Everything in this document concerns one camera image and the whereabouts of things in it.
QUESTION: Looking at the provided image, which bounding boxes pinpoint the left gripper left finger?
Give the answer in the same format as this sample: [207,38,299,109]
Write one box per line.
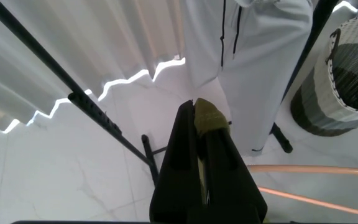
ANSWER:
[149,99,203,223]

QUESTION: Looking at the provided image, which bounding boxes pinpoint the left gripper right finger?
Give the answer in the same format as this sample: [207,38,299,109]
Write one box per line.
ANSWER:
[198,128,269,223]

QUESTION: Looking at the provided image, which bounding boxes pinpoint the green garment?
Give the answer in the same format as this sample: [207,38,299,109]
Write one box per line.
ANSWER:
[193,97,231,205]

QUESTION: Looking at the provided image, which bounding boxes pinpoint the pale grey shorts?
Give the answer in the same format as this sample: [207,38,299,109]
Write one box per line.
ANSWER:
[178,0,315,156]

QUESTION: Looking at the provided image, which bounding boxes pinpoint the pink clothes hanger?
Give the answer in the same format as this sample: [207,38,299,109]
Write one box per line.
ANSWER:
[246,164,358,219]

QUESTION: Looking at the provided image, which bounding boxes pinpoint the black clothes rack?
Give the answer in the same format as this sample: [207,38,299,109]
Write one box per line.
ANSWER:
[0,0,340,187]

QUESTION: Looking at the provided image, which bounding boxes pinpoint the white laundry basket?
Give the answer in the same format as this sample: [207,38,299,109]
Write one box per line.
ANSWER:
[290,14,358,137]

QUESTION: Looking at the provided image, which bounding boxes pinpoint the white curtain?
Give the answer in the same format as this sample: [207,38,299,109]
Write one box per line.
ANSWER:
[0,0,358,144]

